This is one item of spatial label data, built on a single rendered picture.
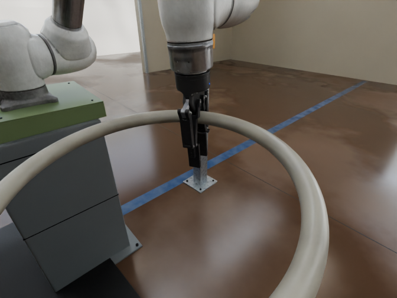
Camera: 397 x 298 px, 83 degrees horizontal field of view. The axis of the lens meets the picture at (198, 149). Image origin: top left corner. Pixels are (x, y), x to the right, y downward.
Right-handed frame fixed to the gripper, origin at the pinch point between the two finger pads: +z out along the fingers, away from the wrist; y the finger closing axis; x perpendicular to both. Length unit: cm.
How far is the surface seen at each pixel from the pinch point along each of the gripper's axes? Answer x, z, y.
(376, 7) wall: 157, 1, -550
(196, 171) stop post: -37, 79, -81
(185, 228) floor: -28, 88, -36
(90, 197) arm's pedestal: -57, 39, -5
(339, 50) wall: 116, 79, -564
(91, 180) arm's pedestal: -55, 31, -8
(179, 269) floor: -20, 87, -10
